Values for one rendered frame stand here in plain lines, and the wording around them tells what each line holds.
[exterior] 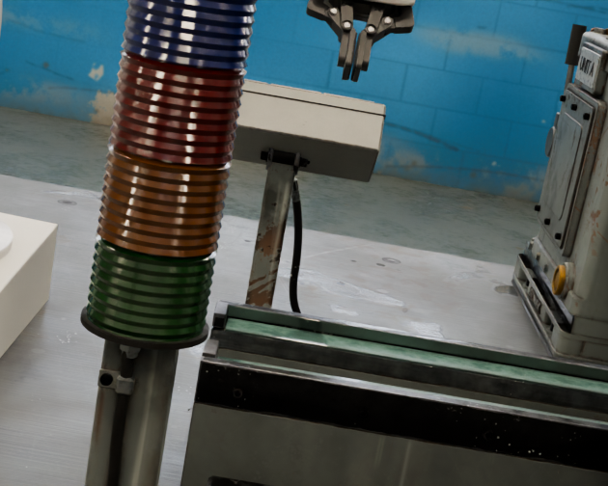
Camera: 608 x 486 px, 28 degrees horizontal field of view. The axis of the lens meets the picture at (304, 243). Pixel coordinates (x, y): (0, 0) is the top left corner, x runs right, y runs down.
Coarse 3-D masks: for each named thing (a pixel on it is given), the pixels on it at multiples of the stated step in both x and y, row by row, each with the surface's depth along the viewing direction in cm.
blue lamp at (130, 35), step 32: (128, 0) 55; (160, 0) 54; (192, 0) 53; (224, 0) 54; (256, 0) 56; (128, 32) 55; (160, 32) 54; (192, 32) 54; (224, 32) 54; (192, 64) 54; (224, 64) 55
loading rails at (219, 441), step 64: (256, 320) 98; (320, 320) 98; (256, 384) 86; (320, 384) 86; (384, 384) 96; (448, 384) 96; (512, 384) 96; (576, 384) 97; (192, 448) 87; (256, 448) 87; (320, 448) 87; (384, 448) 87; (448, 448) 87; (512, 448) 87; (576, 448) 86
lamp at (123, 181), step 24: (120, 168) 56; (144, 168) 56; (168, 168) 55; (192, 168) 56; (216, 168) 57; (120, 192) 56; (144, 192) 56; (168, 192) 56; (192, 192) 56; (216, 192) 57; (120, 216) 57; (144, 216) 56; (168, 216) 56; (192, 216) 57; (216, 216) 58; (120, 240) 57; (144, 240) 56; (168, 240) 56; (192, 240) 57; (216, 240) 59
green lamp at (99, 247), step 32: (96, 256) 58; (128, 256) 57; (160, 256) 57; (96, 288) 58; (128, 288) 57; (160, 288) 57; (192, 288) 58; (96, 320) 58; (128, 320) 57; (160, 320) 58; (192, 320) 59
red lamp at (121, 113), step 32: (128, 64) 55; (160, 64) 54; (128, 96) 55; (160, 96) 55; (192, 96) 55; (224, 96) 55; (128, 128) 56; (160, 128) 55; (192, 128) 55; (224, 128) 56; (160, 160) 55; (192, 160) 56; (224, 160) 57
